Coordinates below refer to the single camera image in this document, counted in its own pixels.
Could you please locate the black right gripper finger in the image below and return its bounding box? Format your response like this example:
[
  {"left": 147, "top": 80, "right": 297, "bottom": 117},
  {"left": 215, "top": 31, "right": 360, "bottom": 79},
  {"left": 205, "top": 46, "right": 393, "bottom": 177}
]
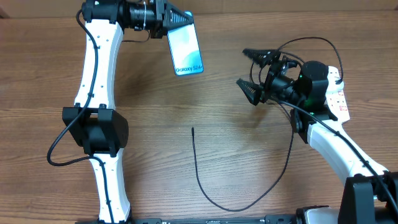
[
  {"left": 243, "top": 49, "right": 281, "bottom": 68},
  {"left": 236, "top": 78, "right": 264, "bottom": 106}
]

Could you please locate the Galaxy smartphone blue screen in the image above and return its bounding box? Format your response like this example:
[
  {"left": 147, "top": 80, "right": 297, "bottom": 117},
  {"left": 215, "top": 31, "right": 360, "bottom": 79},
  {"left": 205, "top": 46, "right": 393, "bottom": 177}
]
[{"left": 167, "top": 24, "right": 204, "bottom": 77}]

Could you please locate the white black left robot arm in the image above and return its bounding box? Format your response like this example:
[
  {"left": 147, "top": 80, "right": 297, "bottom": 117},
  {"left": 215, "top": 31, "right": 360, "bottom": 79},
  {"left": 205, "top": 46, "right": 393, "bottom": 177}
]
[{"left": 62, "top": 0, "right": 194, "bottom": 223}]

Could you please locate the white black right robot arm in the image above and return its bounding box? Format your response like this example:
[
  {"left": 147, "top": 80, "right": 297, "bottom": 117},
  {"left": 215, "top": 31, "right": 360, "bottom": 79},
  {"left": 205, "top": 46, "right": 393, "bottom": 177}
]
[{"left": 237, "top": 49, "right": 397, "bottom": 223}]

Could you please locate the white charger plug adapter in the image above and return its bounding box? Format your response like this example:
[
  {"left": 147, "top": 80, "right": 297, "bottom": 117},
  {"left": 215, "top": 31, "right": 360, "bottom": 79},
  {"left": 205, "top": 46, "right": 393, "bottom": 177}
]
[{"left": 326, "top": 74, "right": 345, "bottom": 94}]

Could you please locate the white power strip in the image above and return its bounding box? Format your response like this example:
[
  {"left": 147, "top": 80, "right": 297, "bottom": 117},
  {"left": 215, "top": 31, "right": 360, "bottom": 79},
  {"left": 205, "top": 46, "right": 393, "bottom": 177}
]
[{"left": 325, "top": 66, "right": 350, "bottom": 123}]

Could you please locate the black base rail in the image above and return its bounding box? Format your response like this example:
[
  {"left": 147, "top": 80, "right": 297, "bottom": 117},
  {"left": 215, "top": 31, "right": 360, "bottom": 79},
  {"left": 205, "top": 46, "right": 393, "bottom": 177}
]
[{"left": 74, "top": 213, "right": 301, "bottom": 224}]

